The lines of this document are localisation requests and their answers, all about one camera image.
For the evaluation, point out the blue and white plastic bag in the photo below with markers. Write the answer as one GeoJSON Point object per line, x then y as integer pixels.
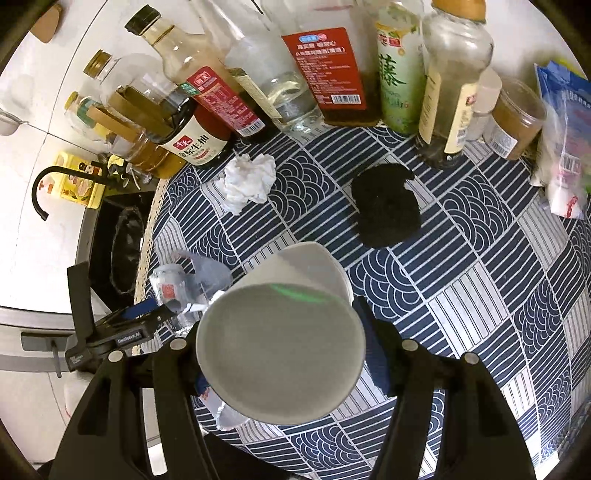
{"type": "Point", "coordinates": [561, 83]}

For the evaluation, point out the brown wooden board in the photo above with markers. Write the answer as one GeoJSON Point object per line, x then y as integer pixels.
{"type": "Point", "coordinates": [46, 23]}

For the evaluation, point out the black faucet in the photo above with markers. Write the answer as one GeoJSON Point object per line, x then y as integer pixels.
{"type": "Point", "coordinates": [39, 189]}

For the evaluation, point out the small white-lidded jar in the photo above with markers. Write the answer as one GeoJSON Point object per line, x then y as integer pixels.
{"type": "Point", "coordinates": [485, 92]}

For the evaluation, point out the white paper cup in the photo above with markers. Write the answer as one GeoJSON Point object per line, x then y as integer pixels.
{"type": "Point", "coordinates": [277, 346]}

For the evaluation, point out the white tissue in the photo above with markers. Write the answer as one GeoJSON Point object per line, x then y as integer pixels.
{"type": "Point", "coordinates": [247, 182]}

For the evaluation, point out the large bottle with red label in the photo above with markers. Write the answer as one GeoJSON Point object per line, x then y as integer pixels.
{"type": "Point", "coordinates": [323, 64]}

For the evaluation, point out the plastic jar of brown powder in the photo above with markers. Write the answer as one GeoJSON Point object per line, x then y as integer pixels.
{"type": "Point", "coordinates": [512, 120]}

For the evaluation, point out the small clear plastic bottle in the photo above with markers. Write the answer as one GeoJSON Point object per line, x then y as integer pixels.
{"type": "Point", "coordinates": [167, 284]}

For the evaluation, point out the crumpled clear plastic wrapper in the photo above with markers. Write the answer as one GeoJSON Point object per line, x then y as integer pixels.
{"type": "Point", "coordinates": [226, 413]}

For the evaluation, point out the clear glass bottle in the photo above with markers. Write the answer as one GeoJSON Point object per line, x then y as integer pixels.
{"type": "Point", "coordinates": [286, 101]}

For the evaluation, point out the blue patterned tablecloth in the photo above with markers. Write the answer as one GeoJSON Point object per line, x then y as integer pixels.
{"type": "Point", "coordinates": [461, 277]}

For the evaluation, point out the green label bottle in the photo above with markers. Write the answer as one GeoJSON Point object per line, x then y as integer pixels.
{"type": "Point", "coordinates": [397, 83]}

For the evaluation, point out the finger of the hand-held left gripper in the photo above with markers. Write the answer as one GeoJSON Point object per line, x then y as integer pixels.
{"type": "Point", "coordinates": [147, 311]}

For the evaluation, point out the metal strainer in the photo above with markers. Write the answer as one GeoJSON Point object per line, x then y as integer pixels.
{"type": "Point", "coordinates": [9, 124]}

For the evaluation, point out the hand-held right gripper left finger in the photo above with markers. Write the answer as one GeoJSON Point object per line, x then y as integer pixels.
{"type": "Point", "coordinates": [175, 378]}

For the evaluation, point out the glass jar with gold lid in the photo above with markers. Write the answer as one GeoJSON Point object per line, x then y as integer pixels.
{"type": "Point", "coordinates": [134, 74]}
{"type": "Point", "coordinates": [87, 115]}

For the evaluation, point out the yellow box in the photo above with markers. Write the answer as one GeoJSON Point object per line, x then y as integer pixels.
{"type": "Point", "coordinates": [76, 184]}

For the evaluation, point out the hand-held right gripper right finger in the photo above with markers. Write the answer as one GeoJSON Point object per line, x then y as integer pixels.
{"type": "Point", "coordinates": [374, 346]}

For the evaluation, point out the yellow-capped bottle with pale label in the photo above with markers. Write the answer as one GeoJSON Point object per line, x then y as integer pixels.
{"type": "Point", "coordinates": [452, 69]}

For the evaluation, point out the black-capped bottle with red label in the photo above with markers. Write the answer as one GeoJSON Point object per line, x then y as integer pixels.
{"type": "Point", "coordinates": [221, 97]}

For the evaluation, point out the clear plastic bag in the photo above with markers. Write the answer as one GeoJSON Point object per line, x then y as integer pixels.
{"type": "Point", "coordinates": [210, 277]}

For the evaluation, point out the black scouring pad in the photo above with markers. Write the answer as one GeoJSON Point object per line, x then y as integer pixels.
{"type": "Point", "coordinates": [388, 207]}

